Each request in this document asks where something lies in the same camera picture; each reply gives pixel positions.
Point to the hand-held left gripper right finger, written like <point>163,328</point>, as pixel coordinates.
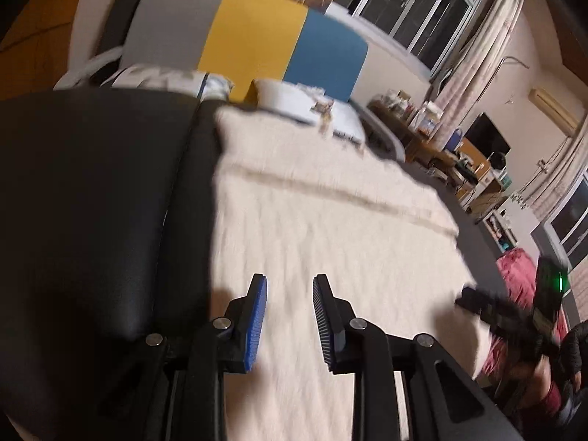
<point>324,326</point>

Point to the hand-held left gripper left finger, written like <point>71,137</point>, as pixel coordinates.
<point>256,326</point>

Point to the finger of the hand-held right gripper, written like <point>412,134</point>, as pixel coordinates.
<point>482,305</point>

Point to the cream knit sweater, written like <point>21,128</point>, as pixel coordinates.
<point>321,220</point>

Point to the person's right hand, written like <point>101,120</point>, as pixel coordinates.
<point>535,372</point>

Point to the pink ruffled blanket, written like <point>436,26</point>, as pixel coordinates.
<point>517,266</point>

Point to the white framed window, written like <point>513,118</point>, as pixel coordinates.
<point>572,225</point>
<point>413,4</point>

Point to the small white fan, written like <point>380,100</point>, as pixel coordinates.
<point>497,161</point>

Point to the black flat screen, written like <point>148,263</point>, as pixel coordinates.
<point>487,135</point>

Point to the brown wooden desk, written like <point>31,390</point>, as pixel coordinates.
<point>413,142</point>

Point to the beige air conditioner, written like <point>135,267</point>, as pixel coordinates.
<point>553,110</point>

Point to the white deer print pillow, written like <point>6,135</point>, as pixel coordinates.
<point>298,101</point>

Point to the white metal pole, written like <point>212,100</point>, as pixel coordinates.
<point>514,60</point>

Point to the triangle pattern pillow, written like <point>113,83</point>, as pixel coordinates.
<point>161,80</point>

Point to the grey yellow blue sofa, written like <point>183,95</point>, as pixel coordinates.
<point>248,36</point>

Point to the orange wooden wardrobe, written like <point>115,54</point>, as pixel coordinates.
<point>32,4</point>

